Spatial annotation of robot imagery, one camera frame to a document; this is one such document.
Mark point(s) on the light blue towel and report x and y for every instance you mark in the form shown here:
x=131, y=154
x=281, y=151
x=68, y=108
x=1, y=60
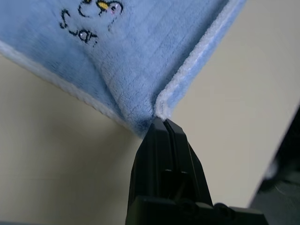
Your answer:
x=129, y=58

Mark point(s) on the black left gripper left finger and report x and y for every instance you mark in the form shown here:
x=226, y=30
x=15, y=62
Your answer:
x=152, y=164

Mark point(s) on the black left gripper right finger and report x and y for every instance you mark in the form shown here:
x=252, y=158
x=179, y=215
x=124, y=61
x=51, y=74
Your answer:
x=189, y=173

